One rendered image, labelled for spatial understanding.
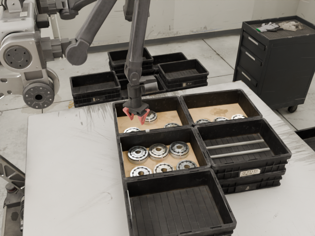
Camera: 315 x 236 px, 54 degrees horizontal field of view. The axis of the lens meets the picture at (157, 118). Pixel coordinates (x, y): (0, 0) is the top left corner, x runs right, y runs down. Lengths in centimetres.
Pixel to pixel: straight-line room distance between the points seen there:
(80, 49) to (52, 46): 10
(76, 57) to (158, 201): 70
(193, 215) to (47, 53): 86
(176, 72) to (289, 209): 179
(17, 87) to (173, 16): 336
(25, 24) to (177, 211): 95
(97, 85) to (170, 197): 166
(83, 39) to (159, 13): 348
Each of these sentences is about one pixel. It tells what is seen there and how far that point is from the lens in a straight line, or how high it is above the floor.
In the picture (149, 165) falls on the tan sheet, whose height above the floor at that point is 83.
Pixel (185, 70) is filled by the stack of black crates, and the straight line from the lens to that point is 303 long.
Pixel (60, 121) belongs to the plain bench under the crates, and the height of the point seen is 70.
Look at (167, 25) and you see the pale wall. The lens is 472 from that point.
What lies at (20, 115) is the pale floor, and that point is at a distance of 353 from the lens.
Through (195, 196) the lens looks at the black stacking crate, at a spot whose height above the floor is 83.
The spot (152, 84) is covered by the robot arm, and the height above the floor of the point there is 126.
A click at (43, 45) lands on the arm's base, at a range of 120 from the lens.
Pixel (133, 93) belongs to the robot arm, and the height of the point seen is 123.
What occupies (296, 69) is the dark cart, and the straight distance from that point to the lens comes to 317.
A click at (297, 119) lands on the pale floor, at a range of 349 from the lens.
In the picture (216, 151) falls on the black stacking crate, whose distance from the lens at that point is 164.
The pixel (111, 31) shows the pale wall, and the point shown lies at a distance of 454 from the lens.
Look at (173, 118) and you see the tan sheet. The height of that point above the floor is 83.
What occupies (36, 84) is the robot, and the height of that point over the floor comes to 120.
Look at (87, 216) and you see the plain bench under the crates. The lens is 155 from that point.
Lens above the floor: 194
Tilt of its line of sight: 37 degrees down
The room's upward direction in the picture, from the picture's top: straight up
